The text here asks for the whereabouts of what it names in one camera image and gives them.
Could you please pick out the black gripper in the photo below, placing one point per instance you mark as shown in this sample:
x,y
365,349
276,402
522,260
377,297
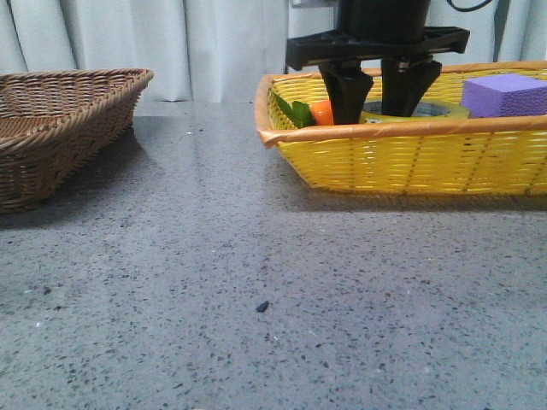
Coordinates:
x,y
394,31

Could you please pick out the yellow packing tape roll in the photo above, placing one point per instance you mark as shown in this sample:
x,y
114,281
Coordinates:
x,y
425,110

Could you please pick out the orange toy carrot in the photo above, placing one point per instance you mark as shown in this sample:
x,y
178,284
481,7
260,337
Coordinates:
x,y
303,114

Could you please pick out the purple foam block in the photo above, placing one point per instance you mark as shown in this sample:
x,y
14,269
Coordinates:
x,y
504,95

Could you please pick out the yellow woven basket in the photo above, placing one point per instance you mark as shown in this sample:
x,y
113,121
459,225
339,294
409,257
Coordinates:
x,y
415,157

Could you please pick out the white curtain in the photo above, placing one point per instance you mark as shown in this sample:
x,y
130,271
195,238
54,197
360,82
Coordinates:
x,y
206,51

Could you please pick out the small black debris piece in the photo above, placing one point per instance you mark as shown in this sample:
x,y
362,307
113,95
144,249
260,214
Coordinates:
x,y
261,308

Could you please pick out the brown wicker basket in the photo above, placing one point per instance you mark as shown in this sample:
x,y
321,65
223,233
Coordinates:
x,y
53,123

